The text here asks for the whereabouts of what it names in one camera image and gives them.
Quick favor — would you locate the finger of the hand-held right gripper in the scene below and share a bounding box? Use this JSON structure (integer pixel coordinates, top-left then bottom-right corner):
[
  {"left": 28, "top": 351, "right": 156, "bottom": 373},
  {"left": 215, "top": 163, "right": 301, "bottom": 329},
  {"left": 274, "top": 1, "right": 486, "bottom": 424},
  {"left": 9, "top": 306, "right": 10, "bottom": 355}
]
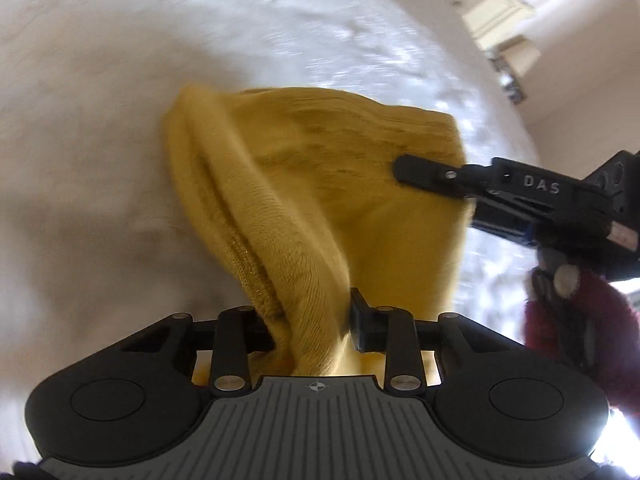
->
[{"left": 391, "top": 154, "right": 496, "bottom": 200}]

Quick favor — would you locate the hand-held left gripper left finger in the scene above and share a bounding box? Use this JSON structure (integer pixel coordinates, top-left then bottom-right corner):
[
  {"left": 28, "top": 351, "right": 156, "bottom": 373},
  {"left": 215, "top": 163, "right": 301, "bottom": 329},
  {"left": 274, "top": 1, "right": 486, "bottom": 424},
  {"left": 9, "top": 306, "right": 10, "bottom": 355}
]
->
[{"left": 119, "top": 308, "right": 277, "bottom": 395}]

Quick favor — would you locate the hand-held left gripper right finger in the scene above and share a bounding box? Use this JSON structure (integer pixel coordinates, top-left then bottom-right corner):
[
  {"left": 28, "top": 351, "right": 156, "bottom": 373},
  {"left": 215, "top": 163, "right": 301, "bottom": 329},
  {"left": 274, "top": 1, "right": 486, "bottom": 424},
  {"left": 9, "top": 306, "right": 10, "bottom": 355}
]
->
[{"left": 348, "top": 287, "right": 512, "bottom": 395}]

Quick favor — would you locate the yellow knit sweater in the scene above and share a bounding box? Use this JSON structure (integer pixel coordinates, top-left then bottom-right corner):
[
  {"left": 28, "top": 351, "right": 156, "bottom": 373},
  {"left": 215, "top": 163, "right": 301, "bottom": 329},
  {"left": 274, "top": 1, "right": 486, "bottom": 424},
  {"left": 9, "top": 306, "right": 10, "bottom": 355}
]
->
[{"left": 162, "top": 85, "right": 476, "bottom": 387}]

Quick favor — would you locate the person's right forearm red sleeve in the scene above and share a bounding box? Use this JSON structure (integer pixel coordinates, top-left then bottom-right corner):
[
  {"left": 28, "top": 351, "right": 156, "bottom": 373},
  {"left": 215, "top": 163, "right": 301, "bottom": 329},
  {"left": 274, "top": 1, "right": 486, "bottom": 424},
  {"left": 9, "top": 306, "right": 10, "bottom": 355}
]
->
[{"left": 522, "top": 267, "right": 640, "bottom": 413}]

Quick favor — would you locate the person's right hand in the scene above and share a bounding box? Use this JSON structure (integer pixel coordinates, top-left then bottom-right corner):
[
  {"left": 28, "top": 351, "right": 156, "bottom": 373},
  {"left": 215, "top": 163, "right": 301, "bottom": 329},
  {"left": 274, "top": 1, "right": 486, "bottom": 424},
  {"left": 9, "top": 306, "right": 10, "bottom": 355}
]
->
[{"left": 529, "top": 246, "right": 583, "bottom": 313}]

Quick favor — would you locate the white floral bedspread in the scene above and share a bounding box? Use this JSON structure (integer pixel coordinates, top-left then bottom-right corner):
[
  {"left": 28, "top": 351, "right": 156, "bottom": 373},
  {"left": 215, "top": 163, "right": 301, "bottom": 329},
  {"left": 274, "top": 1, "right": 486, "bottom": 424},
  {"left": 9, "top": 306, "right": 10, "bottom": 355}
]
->
[{"left": 0, "top": 0, "right": 543, "bottom": 461}]

